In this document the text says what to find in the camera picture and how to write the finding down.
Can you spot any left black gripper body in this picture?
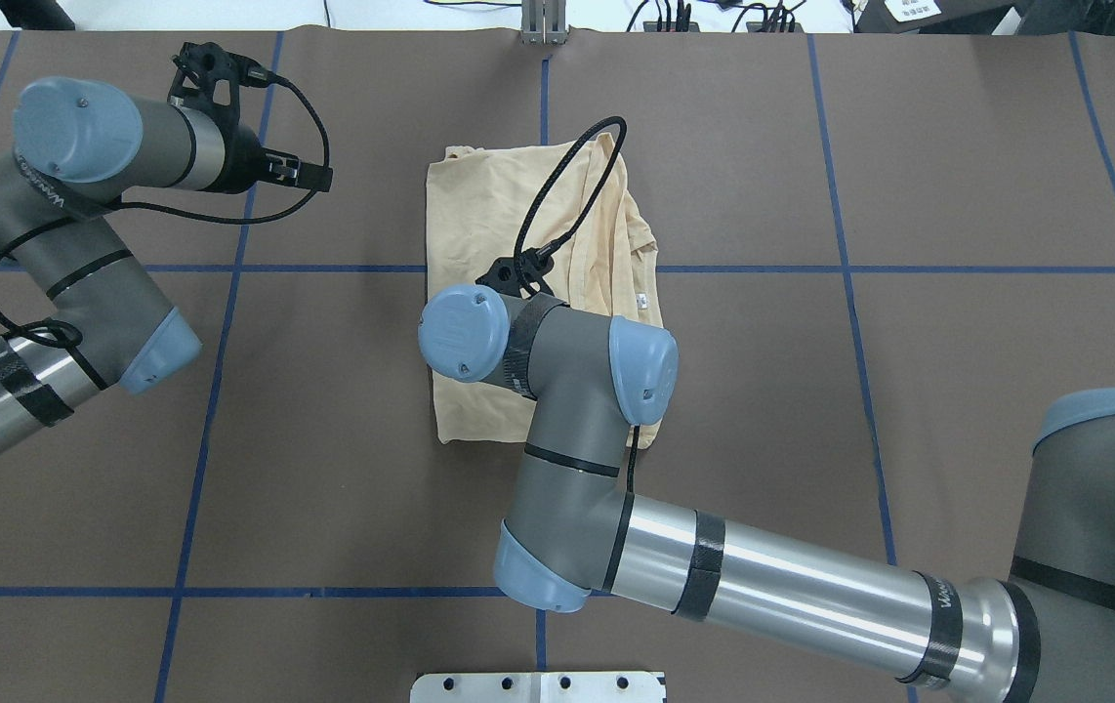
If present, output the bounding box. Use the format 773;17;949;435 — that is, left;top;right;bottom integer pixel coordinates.
220;124;270;194

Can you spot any cream long-sleeve printed shirt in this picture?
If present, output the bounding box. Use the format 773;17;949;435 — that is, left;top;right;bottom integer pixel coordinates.
427;133;663;444

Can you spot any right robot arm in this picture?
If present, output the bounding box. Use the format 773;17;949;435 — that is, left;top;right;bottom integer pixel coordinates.
482;272;1115;702

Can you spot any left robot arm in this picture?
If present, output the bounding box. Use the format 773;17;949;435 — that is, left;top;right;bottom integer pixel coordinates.
0;76;333;455

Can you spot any black box white label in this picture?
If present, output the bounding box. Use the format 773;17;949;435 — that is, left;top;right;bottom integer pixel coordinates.
853;1;1014;35

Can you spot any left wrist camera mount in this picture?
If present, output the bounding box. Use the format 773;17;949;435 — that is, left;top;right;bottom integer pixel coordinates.
166;44;273;129

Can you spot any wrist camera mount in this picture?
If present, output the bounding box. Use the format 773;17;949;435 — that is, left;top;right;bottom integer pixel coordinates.
166;44;273;129
475;245;554;298

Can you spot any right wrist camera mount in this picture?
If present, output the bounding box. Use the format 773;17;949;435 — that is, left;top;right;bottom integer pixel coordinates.
475;245;554;298

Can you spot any aluminium frame post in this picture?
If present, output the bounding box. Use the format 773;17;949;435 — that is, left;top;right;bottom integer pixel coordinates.
520;0;569;46

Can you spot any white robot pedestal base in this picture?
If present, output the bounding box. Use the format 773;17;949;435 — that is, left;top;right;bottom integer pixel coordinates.
409;671;668;702

